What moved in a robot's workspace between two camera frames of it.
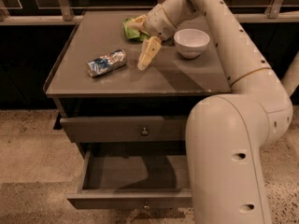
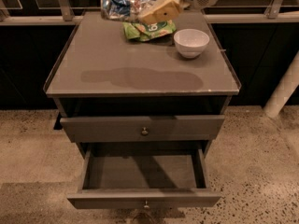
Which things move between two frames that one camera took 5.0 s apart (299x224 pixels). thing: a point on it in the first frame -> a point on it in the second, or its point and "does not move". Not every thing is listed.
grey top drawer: (140, 129) does not move
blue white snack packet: (112, 61) -> (121, 7)
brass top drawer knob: (144, 133) does not move
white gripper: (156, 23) -> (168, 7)
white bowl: (191, 42) does not move
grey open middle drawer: (133, 178) does not move
